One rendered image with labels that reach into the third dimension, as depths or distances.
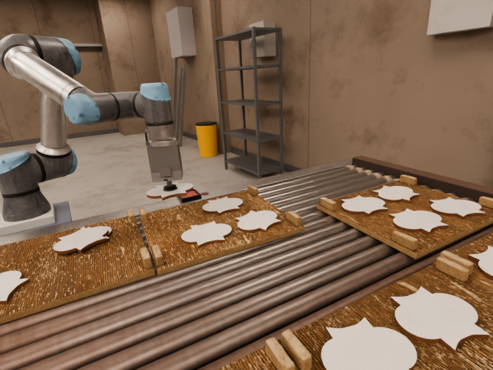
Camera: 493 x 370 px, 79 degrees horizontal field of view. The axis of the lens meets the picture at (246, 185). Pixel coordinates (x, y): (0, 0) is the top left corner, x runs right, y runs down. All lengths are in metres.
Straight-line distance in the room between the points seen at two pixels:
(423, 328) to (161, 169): 0.69
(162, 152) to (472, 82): 2.48
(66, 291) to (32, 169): 0.67
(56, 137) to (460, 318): 1.29
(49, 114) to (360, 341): 1.17
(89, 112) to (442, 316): 0.85
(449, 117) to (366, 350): 2.58
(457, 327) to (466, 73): 2.46
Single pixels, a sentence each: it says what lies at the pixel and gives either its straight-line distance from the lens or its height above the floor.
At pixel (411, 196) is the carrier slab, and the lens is 1.12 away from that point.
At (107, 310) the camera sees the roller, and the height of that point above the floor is 0.91.
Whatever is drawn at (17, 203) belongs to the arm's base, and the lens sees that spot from 1.35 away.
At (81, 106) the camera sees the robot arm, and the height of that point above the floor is 1.30.
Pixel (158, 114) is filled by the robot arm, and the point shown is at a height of 1.26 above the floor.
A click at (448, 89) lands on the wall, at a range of 2.98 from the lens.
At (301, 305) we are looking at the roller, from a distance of 0.64.
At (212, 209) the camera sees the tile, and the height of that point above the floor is 0.95.
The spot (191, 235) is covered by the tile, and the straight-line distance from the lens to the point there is 0.84.
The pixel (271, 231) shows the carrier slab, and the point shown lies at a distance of 0.84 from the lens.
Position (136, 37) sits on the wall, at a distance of 9.13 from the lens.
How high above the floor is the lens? 1.34
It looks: 20 degrees down
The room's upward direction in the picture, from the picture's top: 3 degrees counter-clockwise
